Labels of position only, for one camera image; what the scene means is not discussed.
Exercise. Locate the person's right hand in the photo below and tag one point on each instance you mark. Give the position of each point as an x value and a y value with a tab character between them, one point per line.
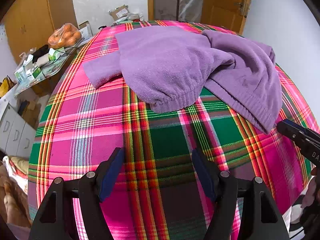
312	187

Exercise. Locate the bag of oranges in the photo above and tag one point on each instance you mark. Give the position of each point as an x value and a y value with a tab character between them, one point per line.
65	36

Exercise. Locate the yellow paper bag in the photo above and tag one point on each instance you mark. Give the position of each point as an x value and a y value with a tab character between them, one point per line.
6	86

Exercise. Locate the folding table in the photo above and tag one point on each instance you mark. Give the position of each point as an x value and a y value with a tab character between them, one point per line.
52	66

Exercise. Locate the person's right forearm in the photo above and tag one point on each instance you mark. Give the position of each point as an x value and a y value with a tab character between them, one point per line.
312	220

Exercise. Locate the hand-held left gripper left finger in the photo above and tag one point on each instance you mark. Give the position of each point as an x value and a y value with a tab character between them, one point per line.
112	177

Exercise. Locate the white cardboard box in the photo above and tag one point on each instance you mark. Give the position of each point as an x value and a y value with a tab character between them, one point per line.
85	29

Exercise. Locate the pink green plaid cloth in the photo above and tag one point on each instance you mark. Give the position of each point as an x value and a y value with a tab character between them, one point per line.
100	130

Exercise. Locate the wooden wardrobe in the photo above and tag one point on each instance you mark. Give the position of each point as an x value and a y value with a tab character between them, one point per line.
32	22

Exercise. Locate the beige pillow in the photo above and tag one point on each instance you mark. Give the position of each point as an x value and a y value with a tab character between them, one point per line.
17	165

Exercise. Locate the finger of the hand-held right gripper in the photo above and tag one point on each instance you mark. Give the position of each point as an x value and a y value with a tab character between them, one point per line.
300	127
287	131

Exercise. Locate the white drawer cabinet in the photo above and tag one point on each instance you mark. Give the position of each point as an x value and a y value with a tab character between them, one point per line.
13	130

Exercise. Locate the green white boxes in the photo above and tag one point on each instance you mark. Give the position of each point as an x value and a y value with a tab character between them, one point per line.
28	71

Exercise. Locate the black pouch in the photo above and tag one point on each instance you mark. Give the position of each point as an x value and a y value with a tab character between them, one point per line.
41	51

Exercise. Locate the wooden door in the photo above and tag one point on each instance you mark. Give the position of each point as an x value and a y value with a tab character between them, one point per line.
225	2

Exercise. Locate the purple fleece garment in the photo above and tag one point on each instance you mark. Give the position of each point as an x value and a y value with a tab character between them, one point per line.
170	62

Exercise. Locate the cardboard box pile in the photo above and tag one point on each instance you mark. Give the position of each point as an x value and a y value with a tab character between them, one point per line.
120	11

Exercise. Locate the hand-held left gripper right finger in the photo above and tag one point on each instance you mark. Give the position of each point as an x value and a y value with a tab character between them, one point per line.
203	175

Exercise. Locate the brown fur blanket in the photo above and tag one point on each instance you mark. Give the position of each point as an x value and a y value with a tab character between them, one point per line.
11	197

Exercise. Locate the wooden door frame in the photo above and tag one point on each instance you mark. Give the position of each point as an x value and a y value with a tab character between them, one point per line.
150	0

